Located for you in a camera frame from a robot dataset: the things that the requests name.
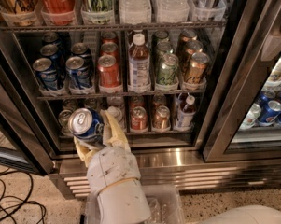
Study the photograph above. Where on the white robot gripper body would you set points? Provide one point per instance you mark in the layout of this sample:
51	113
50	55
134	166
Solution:
113	165

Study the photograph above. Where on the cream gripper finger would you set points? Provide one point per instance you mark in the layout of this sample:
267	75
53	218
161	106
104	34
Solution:
113	135
85	151

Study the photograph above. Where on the blue pepsi can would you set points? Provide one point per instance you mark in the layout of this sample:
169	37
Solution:
86	124
51	38
47	74
51	51

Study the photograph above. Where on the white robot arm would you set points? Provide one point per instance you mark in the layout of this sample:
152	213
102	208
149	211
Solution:
125	203

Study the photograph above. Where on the clear water bottle bottom shelf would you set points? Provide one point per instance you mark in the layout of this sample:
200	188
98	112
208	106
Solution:
117	114

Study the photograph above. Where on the red can bottom shelf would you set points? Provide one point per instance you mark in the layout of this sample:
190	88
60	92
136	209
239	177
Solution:
139	118

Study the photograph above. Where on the green can bottom shelf left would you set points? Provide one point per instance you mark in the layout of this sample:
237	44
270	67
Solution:
63	120

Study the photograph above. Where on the gold can bottom shelf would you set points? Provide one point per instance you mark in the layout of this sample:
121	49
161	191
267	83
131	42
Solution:
161	119

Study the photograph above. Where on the red coke can front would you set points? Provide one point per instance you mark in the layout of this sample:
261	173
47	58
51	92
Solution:
108	68

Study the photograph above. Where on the red coke can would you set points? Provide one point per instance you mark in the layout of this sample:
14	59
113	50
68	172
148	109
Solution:
108	68
109	37
109	48

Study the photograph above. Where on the blue pepsi can column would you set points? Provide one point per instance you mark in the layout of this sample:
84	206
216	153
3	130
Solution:
79	73
83	51

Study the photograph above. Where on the tea bottle bottom shelf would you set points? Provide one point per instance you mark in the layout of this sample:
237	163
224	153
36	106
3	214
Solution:
185	113

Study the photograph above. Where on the green can front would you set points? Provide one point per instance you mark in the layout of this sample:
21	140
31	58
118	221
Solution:
167	69

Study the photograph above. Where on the blue pepsi can left front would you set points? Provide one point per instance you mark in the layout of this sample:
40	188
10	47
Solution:
47	74

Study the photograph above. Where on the red coke can middle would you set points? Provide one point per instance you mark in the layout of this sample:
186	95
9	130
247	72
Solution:
109	48

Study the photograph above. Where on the red coke can rear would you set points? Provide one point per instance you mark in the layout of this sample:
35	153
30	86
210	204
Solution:
109	37

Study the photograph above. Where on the green can middle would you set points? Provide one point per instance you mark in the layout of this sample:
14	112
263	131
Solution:
163	48

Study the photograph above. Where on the gold can front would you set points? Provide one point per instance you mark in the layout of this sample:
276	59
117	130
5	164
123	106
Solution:
195	72

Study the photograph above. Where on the blue pepsi can left middle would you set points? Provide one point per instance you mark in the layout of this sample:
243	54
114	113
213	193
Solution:
51	51

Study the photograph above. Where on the stainless fridge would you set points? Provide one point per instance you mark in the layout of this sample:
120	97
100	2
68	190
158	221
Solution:
28	118

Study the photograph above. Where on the green can rear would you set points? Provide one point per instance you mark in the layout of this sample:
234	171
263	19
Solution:
160	35

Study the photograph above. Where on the blue pepsi can left rear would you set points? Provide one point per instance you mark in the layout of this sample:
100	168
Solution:
51	38

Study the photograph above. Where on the gold can middle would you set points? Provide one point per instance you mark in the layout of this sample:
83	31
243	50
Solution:
190	48

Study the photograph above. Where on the gold can rear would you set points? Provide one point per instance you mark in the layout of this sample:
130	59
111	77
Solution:
186	35

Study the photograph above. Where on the green tall can top shelf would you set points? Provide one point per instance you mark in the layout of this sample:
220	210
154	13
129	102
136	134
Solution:
97	11

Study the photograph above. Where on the right fridge glass door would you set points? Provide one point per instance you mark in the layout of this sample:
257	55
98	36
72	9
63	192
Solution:
257	80

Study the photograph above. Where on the large coca-cola can top shelf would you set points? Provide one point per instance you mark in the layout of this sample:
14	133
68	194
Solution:
60	11

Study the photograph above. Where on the silver can right fridge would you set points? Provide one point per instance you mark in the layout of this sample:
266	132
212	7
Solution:
251	116

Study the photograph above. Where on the blue pepsi can right fridge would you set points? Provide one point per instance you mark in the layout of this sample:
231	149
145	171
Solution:
269	113

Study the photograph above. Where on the gold tall can top shelf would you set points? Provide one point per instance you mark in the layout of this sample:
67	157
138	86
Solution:
21	10

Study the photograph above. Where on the clear plastic bin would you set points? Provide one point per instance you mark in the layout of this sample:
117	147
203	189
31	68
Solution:
163	200

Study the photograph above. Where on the brown tea bottle white cap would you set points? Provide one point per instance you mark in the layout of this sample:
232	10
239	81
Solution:
139	64

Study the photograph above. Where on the clear water bottle top left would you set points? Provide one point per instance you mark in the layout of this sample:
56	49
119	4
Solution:
134	11

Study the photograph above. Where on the clear water bottle top right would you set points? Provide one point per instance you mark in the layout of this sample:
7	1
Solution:
171	11

